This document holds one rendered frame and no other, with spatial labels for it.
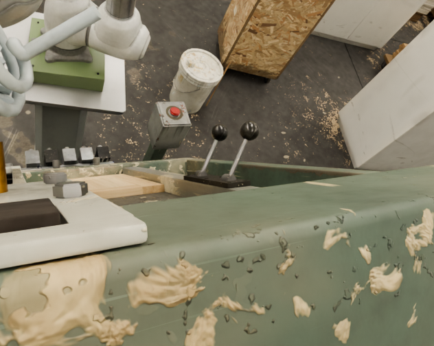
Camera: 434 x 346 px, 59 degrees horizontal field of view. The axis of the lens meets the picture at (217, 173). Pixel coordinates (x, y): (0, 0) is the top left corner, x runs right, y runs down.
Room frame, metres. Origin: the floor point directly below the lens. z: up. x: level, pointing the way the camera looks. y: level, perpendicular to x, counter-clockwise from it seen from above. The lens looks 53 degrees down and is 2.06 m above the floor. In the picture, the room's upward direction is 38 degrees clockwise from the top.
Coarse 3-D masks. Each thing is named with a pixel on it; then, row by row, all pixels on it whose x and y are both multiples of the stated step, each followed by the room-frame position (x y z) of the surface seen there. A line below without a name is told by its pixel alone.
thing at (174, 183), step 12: (132, 168) 0.64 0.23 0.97; (144, 168) 0.64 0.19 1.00; (156, 180) 0.52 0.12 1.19; (168, 180) 0.50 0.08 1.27; (180, 180) 0.47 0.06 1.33; (168, 192) 0.48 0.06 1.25; (180, 192) 0.46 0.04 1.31; (192, 192) 0.44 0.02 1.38; (204, 192) 0.43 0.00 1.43; (216, 192) 0.41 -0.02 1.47
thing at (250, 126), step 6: (246, 126) 0.52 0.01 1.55; (252, 126) 0.52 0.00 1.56; (258, 126) 0.54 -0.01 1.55; (240, 132) 0.51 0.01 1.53; (246, 132) 0.51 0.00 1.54; (252, 132) 0.52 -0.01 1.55; (258, 132) 0.53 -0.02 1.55; (246, 138) 0.51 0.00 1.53; (252, 138) 0.51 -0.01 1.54; (246, 144) 0.50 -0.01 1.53; (240, 150) 0.49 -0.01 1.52; (240, 156) 0.48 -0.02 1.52; (234, 162) 0.47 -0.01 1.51; (234, 168) 0.46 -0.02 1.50; (228, 174) 0.44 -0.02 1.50; (222, 180) 0.43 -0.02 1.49; (228, 180) 0.43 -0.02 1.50; (234, 180) 0.44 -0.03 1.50
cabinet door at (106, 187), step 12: (72, 180) 0.49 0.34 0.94; (84, 180) 0.51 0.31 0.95; (96, 180) 0.52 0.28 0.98; (108, 180) 0.53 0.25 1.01; (120, 180) 0.53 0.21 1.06; (132, 180) 0.53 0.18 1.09; (144, 180) 0.54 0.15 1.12; (96, 192) 0.37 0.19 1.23; (108, 192) 0.39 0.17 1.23; (120, 192) 0.41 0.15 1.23; (132, 192) 0.43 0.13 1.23; (144, 192) 0.45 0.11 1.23; (156, 192) 0.47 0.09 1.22
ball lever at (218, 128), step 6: (216, 126) 0.57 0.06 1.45; (222, 126) 0.57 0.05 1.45; (216, 132) 0.55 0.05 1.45; (222, 132) 0.56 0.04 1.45; (216, 138) 0.55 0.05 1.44; (222, 138) 0.56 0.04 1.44; (216, 144) 0.55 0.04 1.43; (210, 150) 0.53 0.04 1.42; (210, 156) 0.52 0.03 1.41; (204, 162) 0.50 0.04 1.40; (204, 168) 0.49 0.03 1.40; (198, 174) 0.47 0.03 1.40; (204, 174) 0.48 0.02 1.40
